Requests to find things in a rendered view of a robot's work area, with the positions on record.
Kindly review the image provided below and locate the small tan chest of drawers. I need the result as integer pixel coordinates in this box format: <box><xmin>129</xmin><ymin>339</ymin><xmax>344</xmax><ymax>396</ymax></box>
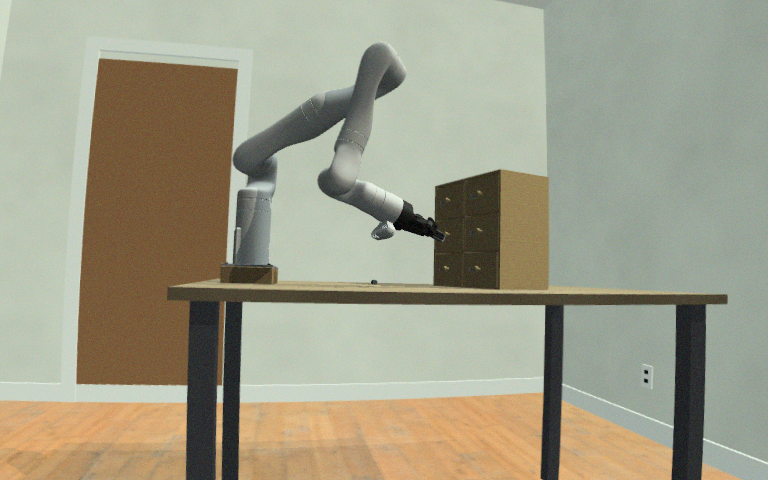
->
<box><xmin>433</xmin><ymin>169</ymin><xmax>549</xmax><ymax>290</ymax></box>

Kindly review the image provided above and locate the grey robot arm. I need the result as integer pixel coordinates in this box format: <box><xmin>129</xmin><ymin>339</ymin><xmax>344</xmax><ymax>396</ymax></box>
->
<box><xmin>233</xmin><ymin>42</ymin><xmax>406</xmax><ymax>265</ymax></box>

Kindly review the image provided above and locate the dark brown drawer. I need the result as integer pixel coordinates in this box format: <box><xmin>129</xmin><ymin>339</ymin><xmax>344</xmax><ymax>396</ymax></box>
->
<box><xmin>466</xmin><ymin>174</ymin><xmax>499</xmax><ymax>213</ymax></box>
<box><xmin>436</xmin><ymin>183</ymin><xmax>464</xmax><ymax>218</ymax></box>
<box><xmin>435</xmin><ymin>254</ymin><xmax>463</xmax><ymax>285</ymax></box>
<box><xmin>464</xmin><ymin>252</ymin><xmax>499</xmax><ymax>287</ymax></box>
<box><xmin>436</xmin><ymin>218</ymin><xmax>464</xmax><ymax>251</ymax></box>
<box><xmin>465</xmin><ymin>213</ymin><xmax>499</xmax><ymax>249</ymax></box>

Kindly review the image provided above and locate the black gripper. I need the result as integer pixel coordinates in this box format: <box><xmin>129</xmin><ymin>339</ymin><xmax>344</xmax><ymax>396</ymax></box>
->
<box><xmin>393</xmin><ymin>199</ymin><xmax>446</xmax><ymax>242</ymax></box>

